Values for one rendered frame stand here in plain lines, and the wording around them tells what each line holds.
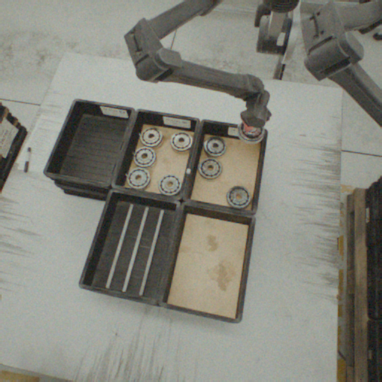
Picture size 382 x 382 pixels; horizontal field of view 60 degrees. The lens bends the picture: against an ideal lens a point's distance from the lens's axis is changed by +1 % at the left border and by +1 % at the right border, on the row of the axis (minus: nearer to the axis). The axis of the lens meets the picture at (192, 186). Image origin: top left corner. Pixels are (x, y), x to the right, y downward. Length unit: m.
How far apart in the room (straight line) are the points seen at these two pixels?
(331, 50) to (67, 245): 1.29
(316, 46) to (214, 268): 0.87
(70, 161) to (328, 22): 1.19
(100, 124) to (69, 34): 1.85
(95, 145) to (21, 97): 1.59
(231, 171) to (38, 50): 2.37
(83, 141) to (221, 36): 1.89
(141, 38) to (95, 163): 0.82
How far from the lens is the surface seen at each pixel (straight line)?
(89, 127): 1.68
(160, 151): 1.53
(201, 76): 0.96
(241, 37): 3.18
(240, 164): 1.49
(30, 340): 1.62
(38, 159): 1.84
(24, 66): 3.32
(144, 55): 0.87
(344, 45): 0.84
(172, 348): 1.46
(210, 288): 1.33
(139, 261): 1.37
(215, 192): 1.43
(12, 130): 2.45
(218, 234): 1.37
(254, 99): 1.14
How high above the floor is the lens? 2.16
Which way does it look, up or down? 67 degrees down
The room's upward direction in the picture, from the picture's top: 4 degrees counter-clockwise
